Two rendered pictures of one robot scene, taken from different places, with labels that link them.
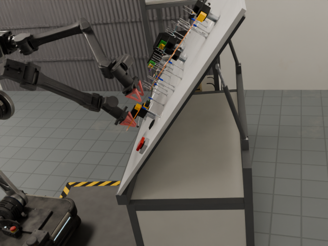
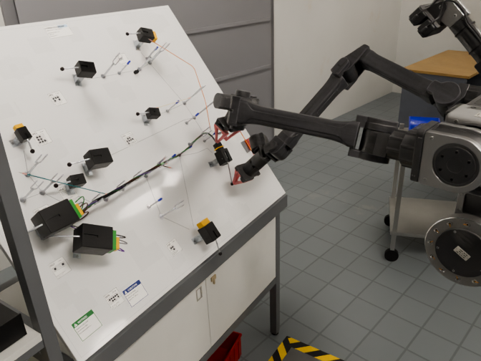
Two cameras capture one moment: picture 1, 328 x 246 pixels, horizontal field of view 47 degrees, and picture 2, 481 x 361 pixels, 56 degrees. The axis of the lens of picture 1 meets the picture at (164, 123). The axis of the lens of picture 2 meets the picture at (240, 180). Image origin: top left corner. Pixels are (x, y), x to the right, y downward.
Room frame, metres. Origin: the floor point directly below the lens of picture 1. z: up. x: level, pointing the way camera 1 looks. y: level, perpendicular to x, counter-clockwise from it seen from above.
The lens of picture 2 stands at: (3.24, 0.78, 1.83)
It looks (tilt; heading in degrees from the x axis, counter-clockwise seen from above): 25 degrees down; 202
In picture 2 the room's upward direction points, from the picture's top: 2 degrees counter-clockwise
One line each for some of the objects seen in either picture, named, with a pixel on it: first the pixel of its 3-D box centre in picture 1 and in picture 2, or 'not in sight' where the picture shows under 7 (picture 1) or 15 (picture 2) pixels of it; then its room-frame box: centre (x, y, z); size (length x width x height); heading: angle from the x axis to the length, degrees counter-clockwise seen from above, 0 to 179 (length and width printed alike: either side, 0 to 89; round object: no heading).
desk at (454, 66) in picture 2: not in sight; (452, 93); (-2.62, 1.20, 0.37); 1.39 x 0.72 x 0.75; 158
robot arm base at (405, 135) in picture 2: (13, 42); (410, 147); (2.22, 0.79, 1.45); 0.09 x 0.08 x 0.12; 158
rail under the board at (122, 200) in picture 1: (143, 133); (207, 263); (1.99, 0.13, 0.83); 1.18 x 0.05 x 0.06; 168
